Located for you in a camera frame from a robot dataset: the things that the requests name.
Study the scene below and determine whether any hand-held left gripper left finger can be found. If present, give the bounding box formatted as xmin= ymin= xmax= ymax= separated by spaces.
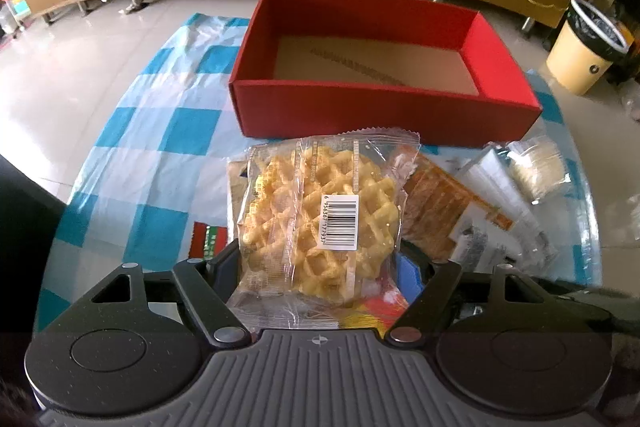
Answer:
xmin=75 ymin=239 xmax=253 ymax=351

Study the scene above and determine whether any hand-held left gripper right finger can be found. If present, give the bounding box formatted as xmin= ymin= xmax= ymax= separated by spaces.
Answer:
xmin=385 ymin=251 xmax=568 ymax=351

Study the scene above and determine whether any orange snack packet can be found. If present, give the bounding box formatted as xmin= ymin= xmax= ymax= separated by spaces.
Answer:
xmin=400 ymin=146 xmax=516 ymax=264

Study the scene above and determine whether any clear waffle packet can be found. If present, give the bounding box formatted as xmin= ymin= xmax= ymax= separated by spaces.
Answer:
xmin=234 ymin=127 xmax=422 ymax=339

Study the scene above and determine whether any silver vacuum sausage packet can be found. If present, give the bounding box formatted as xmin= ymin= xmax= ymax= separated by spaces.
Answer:
xmin=447 ymin=149 xmax=556 ymax=270

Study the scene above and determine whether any red cardboard box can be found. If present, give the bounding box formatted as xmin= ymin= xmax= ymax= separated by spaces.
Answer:
xmin=229 ymin=0 xmax=543 ymax=146

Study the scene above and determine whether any red green packet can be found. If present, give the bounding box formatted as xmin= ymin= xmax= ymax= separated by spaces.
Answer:
xmin=187 ymin=221 xmax=237 ymax=264

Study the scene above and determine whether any red yellow packet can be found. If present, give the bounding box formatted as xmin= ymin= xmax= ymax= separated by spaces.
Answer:
xmin=345 ymin=284 xmax=417 ymax=339

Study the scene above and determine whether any blue white checkered tablecloth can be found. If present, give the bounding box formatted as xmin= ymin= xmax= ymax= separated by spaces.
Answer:
xmin=47 ymin=11 xmax=603 ymax=343

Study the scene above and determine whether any cream trash bin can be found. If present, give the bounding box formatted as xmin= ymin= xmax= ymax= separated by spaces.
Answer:
xmin=545 ymin=0 xmax=632 ymax=96

